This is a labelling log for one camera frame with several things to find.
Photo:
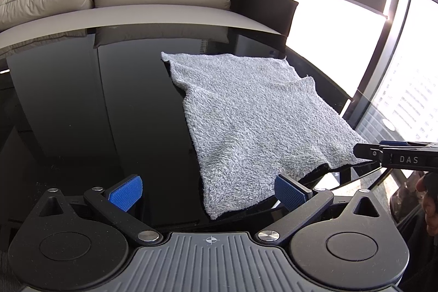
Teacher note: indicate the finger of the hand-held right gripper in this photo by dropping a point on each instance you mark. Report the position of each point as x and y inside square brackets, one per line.
[368, 151]
[397, 143]

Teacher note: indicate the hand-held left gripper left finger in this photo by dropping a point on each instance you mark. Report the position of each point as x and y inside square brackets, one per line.
[125, 192]

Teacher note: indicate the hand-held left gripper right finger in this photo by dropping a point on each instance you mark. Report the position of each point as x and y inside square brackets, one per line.
[291, 192]

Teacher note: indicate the grey fluffy towel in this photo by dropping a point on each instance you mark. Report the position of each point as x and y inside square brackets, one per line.
[260, 131]

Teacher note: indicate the person's right hand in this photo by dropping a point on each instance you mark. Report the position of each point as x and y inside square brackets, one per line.
[429, 199]

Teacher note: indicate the beige sofa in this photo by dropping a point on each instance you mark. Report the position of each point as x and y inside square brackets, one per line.
[260, 8]

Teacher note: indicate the small beige cushion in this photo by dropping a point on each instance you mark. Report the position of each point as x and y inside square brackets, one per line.
[42, 4]

